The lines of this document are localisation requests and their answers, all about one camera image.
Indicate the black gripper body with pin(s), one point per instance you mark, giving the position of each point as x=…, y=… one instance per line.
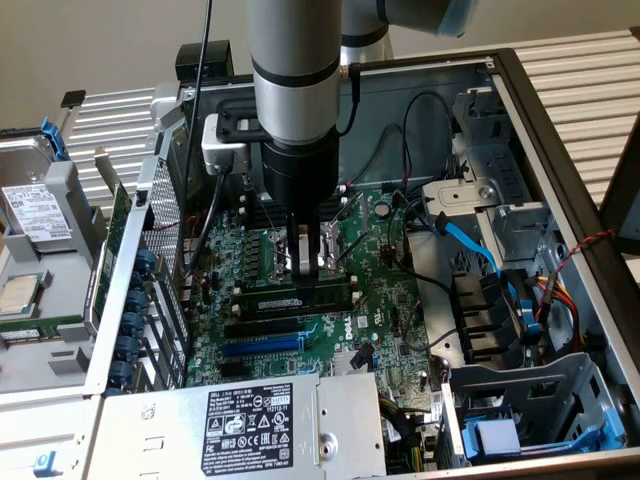
x=300, y=175

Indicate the green RAM stick white label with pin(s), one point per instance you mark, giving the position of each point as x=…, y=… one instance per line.
x=320, y=295
x=27, y=334

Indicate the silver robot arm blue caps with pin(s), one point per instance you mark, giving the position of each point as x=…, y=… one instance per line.
x=295, y=60

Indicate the black RAM slot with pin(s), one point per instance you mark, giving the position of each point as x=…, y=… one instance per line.
x=251, y=218
x=251, y=212
x=251, y=205
x=270, y=315

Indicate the silver CPU socket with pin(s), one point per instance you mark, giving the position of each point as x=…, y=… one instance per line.
x=330, y=240

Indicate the thin metal locking lever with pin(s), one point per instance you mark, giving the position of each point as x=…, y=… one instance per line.
x=352, y=246

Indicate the long black expansion slot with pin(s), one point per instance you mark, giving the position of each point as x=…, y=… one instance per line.
x=260, y=328

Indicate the round coin battery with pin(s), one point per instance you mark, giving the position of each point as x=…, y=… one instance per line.
x=383, y=209

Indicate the blue expansion slot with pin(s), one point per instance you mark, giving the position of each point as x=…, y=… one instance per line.
x=260, y=346

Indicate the open grey PC case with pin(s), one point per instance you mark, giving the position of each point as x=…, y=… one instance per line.
x=380, y=105

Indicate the green Dell motherboard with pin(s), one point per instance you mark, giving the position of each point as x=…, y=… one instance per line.
x=385, y=320

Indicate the silver chipset heatsink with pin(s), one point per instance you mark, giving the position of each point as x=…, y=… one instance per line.
x=340, y=365

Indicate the short black expansion slot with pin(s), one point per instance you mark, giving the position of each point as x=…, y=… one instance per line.
x=232, y=370

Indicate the black box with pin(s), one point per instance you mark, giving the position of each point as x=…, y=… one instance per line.
x=220, y=57

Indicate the blue card retention clip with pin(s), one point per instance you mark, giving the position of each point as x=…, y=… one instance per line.
x=132, y=324
x=144, y=260
x=137, y=280
x=121, y=372
x=126, y=347
x=136, y=301

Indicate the green graphics card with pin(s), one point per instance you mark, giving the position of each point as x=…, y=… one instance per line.
x=117, y=215

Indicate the black plastic fan shroud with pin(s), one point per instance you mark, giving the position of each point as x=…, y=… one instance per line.
x=475, y=300

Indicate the grey optical drive cage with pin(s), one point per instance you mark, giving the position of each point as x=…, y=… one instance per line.
x=500, y=165

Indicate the grey power supply black label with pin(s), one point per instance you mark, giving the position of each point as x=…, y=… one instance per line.
x=165, y=425

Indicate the grey parts rack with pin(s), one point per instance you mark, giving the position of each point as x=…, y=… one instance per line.
x=70, y=270

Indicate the grey metal drive cage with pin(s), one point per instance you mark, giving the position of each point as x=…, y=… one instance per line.
x=520, y=225

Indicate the grey metal disk bay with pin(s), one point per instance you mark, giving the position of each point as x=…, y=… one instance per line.
x=505, y=380

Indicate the blue disk latch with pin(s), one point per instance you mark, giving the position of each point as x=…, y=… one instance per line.
x=52, y=137

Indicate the silver hard disk white label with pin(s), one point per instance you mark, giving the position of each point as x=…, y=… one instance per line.
x=35, y=210

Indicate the blue disk caddy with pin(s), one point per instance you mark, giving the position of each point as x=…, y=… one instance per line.
x=495, y=437

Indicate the silver CPU chip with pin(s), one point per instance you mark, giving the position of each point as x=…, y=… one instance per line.
x=20, y=295

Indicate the dark brown panel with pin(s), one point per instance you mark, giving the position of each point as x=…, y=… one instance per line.
x=625, y=200

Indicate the blue push button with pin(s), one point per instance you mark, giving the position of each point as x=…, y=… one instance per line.
x=45, y=465

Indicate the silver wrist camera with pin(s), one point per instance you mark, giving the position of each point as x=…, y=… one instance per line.
x=220, y=155

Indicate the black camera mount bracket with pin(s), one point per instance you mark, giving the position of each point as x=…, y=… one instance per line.
x=230, y=127

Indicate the silver metal bracket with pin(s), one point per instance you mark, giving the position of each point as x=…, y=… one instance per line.
x=450, y=197

